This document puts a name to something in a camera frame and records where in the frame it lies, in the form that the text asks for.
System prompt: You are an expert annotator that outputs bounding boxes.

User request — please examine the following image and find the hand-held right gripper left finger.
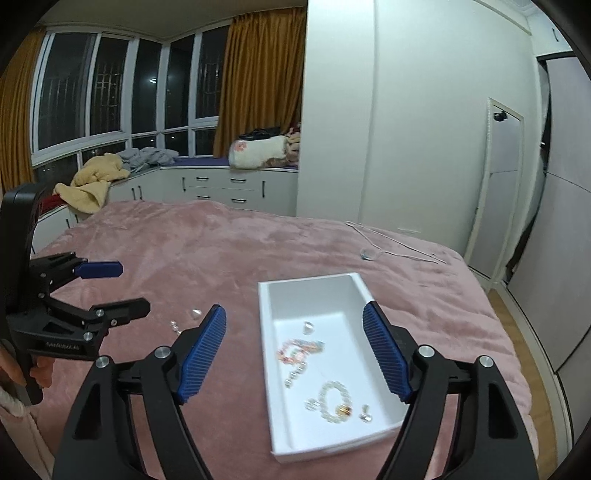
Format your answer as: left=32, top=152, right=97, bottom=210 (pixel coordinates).
left=52, top=304, right=228, bottom=480

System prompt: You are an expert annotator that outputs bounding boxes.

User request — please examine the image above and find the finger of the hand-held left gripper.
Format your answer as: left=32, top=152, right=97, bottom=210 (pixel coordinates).
left=30, top=251, right=124, bottom=296
left=45, top=298, right=151, bottom=357

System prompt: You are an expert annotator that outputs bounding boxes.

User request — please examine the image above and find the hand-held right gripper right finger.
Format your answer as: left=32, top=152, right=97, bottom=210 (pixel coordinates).
left=361, top=300, right=540, bottom=480

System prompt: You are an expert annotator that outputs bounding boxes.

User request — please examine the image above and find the white bead bracelet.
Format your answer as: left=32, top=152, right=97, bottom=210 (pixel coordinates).
left=318, top=381, right=355, bottom=423

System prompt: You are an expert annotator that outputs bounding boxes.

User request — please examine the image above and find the colourful bead bracelet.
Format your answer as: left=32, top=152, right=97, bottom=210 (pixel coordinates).
left=277, top=338, right=325, bottom=365

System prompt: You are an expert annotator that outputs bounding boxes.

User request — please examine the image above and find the white rectangular box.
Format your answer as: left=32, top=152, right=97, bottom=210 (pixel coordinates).
left=257, top=272, right=416, bottom=464

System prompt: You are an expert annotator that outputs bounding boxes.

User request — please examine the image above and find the short pearl string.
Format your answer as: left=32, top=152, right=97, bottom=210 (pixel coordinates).
left=285, top=362, right=309, bottom=388

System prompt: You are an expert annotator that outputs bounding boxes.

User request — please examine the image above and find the person's left forearm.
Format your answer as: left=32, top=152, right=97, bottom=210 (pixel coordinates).
left=0, top=383, right=56, bottom=480

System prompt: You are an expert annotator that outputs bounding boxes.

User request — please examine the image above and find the person's left hand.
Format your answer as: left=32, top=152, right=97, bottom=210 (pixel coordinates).
left=0, top=342, right=55, bottom=391

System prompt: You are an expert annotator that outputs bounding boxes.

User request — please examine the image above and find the yellow fleece blanket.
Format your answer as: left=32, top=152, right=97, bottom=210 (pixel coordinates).
left=53, top=153, right=131, bottom=214

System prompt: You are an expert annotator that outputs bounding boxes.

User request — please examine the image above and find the pink plush blanket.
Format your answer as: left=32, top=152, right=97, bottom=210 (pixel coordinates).
left=28, top=199, right=529, bottom=480

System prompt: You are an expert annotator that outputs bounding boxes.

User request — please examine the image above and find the grey clothes heap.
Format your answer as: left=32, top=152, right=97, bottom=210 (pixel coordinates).
left=115, top=147, right=178, bottom=169

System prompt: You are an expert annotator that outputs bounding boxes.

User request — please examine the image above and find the white window seat cabinet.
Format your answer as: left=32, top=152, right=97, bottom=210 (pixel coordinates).
left=32, top=166, right=300, bottom=252

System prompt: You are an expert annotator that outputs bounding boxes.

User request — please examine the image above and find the purple seat cushion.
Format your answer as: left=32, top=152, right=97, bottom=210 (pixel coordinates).
left=173, top=156, right=300, bottom=172

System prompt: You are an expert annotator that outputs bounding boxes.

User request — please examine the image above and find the gold curtain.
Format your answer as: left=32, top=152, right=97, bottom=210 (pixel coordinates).
left=215, top=13, right=308, bottom=160
left=0, top=28, right=47, bottom=190

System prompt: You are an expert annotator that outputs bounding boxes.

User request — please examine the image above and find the bay window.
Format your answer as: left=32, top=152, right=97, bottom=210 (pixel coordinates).
left=30, top=23, right=232, bottom=185

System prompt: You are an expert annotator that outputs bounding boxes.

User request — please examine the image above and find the cream rolled flower blanket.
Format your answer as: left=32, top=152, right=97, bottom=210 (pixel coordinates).
left=228, top=135, right=289, bottom=169

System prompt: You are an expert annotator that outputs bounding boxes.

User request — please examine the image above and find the white framed standing mirror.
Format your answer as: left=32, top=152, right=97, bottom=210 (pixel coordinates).
left=463, top=97, right=525, bottom=287

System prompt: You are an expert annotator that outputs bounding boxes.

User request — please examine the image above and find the grey wardrobe door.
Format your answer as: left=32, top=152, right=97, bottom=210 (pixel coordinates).
left=508, top=51, right=591, bottom=370

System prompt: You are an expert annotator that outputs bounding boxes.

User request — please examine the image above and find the pile of folded clothes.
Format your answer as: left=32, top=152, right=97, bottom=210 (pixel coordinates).
left=265, top=122, right=302, bottom=169

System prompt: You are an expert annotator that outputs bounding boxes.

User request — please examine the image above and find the white wardrobe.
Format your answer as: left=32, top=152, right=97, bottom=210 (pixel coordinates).
left=295, top=0, right=546, bottom=259

